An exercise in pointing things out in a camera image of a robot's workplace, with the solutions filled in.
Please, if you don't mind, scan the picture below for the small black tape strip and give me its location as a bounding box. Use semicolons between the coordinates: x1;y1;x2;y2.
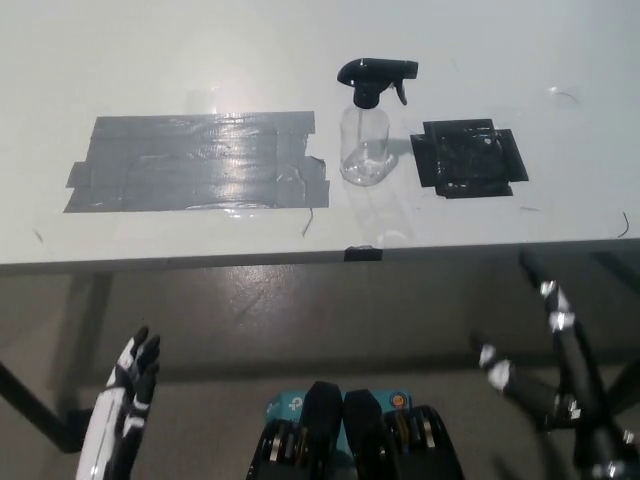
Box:
344;244;384;263

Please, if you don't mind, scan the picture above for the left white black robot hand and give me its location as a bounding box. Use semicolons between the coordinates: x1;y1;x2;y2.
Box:
74;326;162;480

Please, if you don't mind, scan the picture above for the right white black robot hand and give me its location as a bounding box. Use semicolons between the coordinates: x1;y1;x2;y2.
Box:
469;249;640;480

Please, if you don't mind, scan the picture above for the grey duct tape patch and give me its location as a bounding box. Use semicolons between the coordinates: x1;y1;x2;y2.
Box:
63;110;332;215

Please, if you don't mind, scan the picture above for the black teal robot torso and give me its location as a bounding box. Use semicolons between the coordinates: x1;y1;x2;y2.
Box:
243;380;467;480

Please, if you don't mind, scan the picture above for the black tape patch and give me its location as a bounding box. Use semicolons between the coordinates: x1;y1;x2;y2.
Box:
409;117;530;200

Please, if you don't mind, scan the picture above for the black spray trigger lid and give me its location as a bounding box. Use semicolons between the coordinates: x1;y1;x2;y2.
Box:
336;57;421;108

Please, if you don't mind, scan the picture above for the clear plastic spray bottle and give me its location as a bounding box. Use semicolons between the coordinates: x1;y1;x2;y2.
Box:
339;101;395;188

